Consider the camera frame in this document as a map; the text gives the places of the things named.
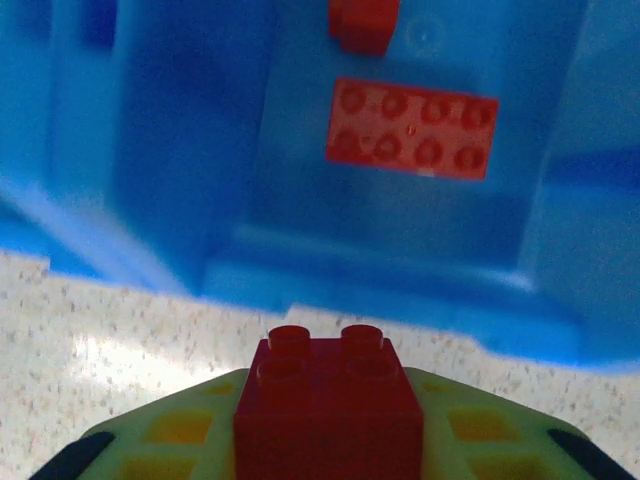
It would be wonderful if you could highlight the blue three-compartment bin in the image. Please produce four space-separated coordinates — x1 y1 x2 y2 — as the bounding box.
0 0 640 371

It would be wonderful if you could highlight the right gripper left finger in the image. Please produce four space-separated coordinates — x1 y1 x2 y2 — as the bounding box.
37 367 251 480

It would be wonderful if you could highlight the red square lego brick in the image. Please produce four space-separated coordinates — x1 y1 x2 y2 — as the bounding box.
232 324 424 480

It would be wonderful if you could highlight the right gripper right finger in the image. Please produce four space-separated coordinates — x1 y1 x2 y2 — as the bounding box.
404 367 636 480

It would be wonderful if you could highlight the red long lego brick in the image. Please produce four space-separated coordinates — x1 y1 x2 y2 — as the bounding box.
324 77 501 181

